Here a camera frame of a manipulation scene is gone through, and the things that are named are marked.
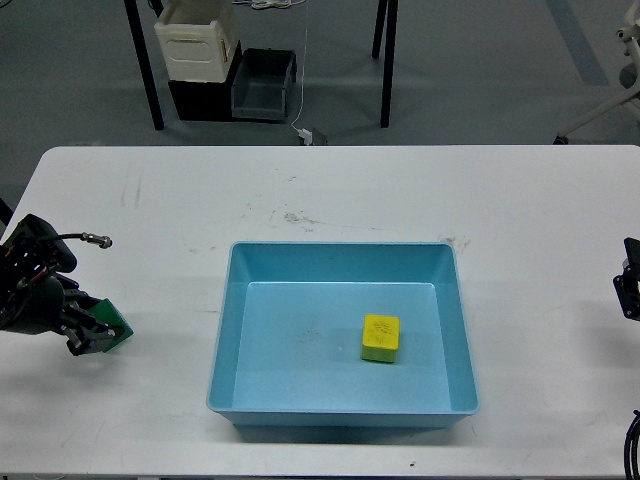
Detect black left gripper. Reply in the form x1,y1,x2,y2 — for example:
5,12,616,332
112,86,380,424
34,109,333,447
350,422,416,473
1,274,116,356

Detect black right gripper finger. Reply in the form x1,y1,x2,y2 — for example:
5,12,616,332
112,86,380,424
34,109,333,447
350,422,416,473
613,237,639,320

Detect green block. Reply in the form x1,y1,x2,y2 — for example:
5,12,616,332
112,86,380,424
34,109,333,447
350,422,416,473
89,299,134,353

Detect yellow block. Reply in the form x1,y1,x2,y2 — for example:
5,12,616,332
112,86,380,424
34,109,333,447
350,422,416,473
360,314,401,363

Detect blue plastic box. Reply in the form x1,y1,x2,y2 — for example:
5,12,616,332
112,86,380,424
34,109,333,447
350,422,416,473
207,242,479,429

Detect black crate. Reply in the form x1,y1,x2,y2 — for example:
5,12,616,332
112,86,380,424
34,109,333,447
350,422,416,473
168,43,243,122

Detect white chair base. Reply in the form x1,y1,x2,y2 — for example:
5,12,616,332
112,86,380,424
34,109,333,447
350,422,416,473
554,1,639,145

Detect grey plastic bin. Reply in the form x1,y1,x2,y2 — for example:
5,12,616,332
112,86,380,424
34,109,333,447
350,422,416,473
231,48,297,123

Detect black table leg left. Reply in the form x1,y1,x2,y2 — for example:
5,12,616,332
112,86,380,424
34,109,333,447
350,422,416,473
123,0,164,131

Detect black table leg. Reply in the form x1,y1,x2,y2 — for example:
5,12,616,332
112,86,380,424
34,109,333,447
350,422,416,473
123,0,164,131
371,0,399,128

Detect cream plastic container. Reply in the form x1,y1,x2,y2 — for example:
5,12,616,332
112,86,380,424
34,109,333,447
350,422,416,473
154,1,239,83

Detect black table leg right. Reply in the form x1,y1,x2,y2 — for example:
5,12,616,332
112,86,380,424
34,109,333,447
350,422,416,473
371,0,399,128

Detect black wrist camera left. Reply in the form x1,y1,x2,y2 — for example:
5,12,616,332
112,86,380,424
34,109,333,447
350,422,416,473
1,214,113,306

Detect white cable with adapter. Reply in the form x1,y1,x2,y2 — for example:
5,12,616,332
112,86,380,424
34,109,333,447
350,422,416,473
291,0,315,145

